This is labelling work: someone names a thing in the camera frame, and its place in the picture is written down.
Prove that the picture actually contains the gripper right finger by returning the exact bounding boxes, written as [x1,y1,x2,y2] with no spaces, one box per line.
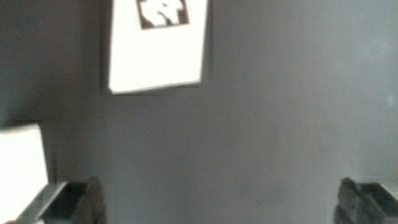
[333,178,398,224]

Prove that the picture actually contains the left white stool leg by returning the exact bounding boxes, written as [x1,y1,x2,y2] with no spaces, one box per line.
[109,0,208,94]

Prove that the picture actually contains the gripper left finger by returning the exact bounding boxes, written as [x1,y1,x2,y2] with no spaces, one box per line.
[15,177,109,224]

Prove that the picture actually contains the white U-shaped fence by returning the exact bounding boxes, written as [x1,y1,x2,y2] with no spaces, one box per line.
[0,124,48,224]

